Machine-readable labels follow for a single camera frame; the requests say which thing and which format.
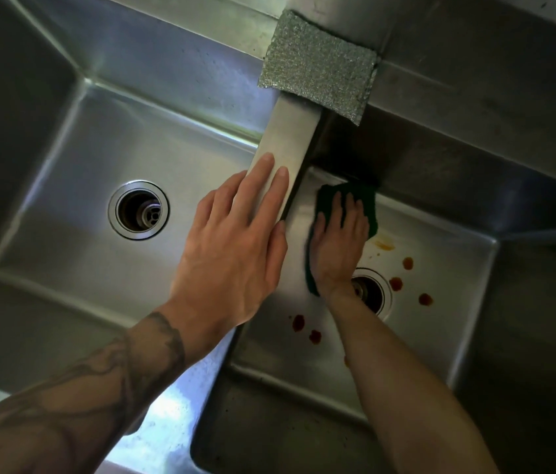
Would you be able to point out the green scouring cloth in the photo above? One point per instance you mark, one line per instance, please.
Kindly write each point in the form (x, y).
(362, 192)

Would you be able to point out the person's right hand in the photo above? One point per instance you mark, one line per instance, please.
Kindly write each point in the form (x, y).
(339, 251)

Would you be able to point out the person's right forearm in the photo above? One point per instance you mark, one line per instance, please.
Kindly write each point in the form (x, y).
(406, 389)

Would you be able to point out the silver scouring sponge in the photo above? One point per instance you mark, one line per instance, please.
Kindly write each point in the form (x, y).
(317, 64)

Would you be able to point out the stainless steel sink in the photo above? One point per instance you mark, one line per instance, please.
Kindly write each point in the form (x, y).
(431, 330)
(61, 251)

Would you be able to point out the person's left hand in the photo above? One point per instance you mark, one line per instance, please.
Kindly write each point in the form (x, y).
(228, 261)

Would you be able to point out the basin drain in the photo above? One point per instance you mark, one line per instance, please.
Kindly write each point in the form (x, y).
(374, 291)
(138, 210)

